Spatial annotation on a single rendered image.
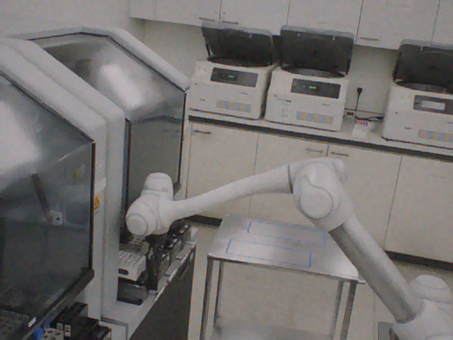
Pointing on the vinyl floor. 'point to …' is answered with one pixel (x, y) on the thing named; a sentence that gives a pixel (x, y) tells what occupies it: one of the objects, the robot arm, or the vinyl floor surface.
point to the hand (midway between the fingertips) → (153, 281)
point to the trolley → (320, 246)
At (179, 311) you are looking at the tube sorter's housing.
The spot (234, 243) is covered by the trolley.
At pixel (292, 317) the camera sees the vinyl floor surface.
